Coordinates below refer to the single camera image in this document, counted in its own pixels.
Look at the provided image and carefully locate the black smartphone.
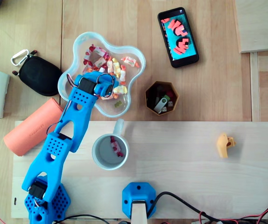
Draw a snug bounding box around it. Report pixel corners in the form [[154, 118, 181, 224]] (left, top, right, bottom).
[[157, 7, 200, 69]]

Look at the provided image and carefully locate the yellow printed plastic part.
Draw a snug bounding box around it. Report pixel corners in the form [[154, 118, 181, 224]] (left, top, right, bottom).
[[216, 132, 237, 159]]

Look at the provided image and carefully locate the yellow wrapped candy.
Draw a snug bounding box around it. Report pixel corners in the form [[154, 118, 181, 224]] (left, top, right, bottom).
[[113, 85, 128, 95], [112, 58, 122, 78]]

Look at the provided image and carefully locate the silver carabiner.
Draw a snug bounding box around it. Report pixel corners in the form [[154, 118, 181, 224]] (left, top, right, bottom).
[[10, 49, 30, 66]]

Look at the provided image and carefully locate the blue printed post base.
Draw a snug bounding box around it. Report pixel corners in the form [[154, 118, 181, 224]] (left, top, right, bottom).
[[121, 182, 157, 220]]

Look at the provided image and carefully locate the black usb stick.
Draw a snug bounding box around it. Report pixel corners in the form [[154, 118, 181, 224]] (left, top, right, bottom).
[[156, 85, 164, 103]]

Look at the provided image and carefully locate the orange white wrapped candy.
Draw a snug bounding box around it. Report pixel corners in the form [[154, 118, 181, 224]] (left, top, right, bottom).
[[99, 94, 120, 100], [120, 65, 127, 85], [106, 58, 114, 75], [121, 56, 141, 68]]

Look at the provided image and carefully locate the thin black cable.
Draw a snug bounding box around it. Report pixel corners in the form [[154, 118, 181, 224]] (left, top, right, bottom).
[[53, 214, 111, 224]]

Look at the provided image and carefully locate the thick black cable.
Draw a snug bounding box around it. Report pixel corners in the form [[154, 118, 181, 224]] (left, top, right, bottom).
[[148, 191, 221, 224]]

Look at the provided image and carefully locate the wooden post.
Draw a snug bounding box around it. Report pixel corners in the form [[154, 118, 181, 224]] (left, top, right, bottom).
[[131, 201, 147, 224]]

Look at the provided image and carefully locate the white ceramic mug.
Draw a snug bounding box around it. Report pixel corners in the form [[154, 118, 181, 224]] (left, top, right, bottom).
[[92, 118, 130, 171]]

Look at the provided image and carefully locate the black zip pouch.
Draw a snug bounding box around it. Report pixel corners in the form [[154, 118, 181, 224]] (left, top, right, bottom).
[[12, 50, 63, 97]]

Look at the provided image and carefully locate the silver usb stick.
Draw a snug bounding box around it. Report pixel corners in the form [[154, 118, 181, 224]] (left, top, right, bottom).
[[153, 97, 168, 114]]

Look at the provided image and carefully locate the flower-shaped plastic candy tub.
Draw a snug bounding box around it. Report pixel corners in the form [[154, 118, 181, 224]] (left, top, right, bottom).
[[57, 31, 146, 119]]

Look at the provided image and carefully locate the light wooden base board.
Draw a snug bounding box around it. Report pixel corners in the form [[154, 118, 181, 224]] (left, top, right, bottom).
[[11, 120, 268, 220]]

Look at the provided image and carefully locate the orange cylindrical speaker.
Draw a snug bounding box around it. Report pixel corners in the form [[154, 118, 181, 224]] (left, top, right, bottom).
[[3, 97, 64, 157]]

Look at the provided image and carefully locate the light wooden panel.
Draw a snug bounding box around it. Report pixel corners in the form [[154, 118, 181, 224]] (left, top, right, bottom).
[[234, 0, 268, 54]]

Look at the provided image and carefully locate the hexagonal brown container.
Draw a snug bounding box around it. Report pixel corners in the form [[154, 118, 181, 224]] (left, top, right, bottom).
[[144, 80, 180, 117]]

